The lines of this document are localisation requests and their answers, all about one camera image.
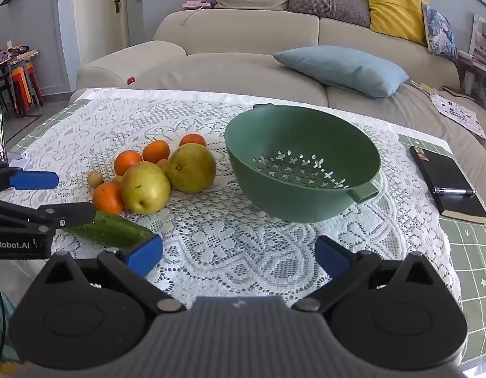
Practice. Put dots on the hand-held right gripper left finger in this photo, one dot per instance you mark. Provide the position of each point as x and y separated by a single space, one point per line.
142 256

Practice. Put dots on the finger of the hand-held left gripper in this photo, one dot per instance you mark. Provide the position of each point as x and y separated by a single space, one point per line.
36 180
71 213

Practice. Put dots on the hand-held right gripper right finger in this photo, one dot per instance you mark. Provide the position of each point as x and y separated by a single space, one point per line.
330 256

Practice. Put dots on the green cucumber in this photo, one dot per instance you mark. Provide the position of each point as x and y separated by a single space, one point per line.
105 228

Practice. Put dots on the orange tangerine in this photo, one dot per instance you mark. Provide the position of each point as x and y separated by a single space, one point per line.
156 151
193 140
108 198
127 162

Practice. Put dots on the small brown longan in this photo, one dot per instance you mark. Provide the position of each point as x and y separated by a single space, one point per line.
95 179
117 179
161 164

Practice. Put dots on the yellow-green pear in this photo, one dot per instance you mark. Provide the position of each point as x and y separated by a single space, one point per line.
191 167
145 189

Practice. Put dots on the green plastic colander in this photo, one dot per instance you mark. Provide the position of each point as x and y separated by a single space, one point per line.
306 173

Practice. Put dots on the white lace tablecloth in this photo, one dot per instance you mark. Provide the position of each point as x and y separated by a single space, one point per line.
227 244

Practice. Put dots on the stack of colourful stools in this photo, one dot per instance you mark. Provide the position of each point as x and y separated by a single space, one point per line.
24 86

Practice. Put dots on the pile of colourful packets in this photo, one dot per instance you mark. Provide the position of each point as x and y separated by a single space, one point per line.
12 52

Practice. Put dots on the black pen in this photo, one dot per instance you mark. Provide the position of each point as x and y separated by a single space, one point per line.
453 191

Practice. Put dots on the black notebook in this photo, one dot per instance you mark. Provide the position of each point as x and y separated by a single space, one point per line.
451 177

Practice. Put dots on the white door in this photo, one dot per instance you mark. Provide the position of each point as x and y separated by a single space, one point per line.
97 15

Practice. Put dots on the light blue pillow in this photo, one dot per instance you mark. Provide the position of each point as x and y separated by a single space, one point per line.
341 69

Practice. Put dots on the printed white paper sheet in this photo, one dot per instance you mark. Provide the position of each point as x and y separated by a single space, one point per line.
457 114

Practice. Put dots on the beige sofa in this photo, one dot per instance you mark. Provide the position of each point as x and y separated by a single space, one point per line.
235 75

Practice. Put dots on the pink flat pouch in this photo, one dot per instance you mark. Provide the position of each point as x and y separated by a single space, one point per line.
193 5

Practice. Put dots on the blue patterned pillow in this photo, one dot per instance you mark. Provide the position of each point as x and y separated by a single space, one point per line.
439 33

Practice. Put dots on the small purple pouch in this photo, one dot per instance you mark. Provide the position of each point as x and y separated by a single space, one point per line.
208 0

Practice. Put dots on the grey cushion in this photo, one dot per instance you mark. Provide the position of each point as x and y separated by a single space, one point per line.
329 4

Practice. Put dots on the yellow pillow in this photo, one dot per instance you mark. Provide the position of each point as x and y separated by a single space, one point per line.
396 8

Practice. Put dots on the stack of magazines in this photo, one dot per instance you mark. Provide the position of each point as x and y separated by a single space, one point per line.
483 45

